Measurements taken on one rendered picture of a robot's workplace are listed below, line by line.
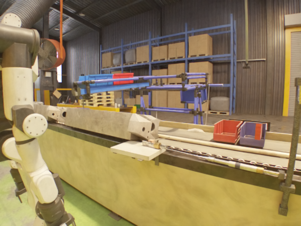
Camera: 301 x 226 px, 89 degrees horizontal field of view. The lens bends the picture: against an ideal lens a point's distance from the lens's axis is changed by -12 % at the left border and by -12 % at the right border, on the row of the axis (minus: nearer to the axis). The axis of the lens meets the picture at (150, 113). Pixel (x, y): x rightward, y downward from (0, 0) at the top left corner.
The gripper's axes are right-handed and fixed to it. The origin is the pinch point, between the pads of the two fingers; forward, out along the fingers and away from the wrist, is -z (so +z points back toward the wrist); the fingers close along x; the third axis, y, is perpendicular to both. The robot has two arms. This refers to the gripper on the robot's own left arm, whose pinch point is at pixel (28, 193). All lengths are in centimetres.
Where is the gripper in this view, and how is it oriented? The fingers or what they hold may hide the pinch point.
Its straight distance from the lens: 127.4
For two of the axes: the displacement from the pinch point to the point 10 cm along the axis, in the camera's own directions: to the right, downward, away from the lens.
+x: 5.9, -2.9, 7.6
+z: -1.2, -9.6, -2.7
